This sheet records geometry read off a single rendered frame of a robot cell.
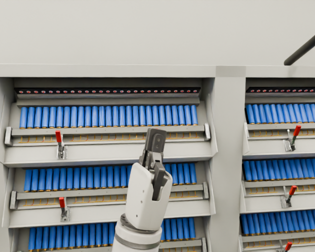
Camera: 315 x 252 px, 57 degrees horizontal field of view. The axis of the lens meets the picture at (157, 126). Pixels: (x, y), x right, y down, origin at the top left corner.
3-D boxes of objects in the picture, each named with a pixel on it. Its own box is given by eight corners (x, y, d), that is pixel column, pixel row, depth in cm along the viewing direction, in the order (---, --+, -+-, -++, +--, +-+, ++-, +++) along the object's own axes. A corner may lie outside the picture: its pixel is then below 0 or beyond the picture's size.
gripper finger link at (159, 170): (151, 209, 51) (147, 181, 55) (168, 185, 46) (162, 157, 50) (144, 208, 51) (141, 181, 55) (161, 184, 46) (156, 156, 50)
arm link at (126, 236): (149, 227, 59) (152, 213, 59) (166, 249, 51) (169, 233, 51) (109, 226, 56) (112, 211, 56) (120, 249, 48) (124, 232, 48)
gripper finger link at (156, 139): (159, 166, 53) (165, 130, 53) (165, 170, 50) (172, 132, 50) (142, 164, 52) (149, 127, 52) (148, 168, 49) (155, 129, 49)
